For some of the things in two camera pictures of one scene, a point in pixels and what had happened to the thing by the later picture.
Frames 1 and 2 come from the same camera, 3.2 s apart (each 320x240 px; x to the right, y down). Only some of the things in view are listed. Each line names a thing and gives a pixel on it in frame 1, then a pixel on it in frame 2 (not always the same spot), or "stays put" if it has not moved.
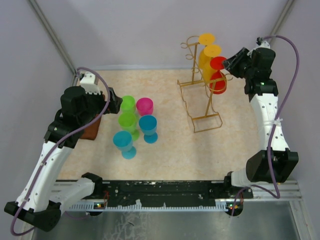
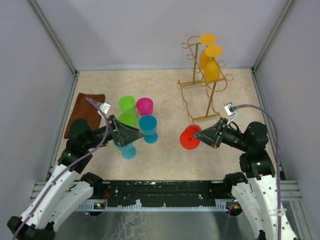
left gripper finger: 115,106 to 128,136
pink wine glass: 145,106 stays put
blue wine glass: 148,124 stays put
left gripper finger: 112,95 to 125,133
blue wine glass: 123,141 stays put
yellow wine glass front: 210,51 stays put
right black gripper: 231,64 to 211,135
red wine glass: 218,82 to 187,139
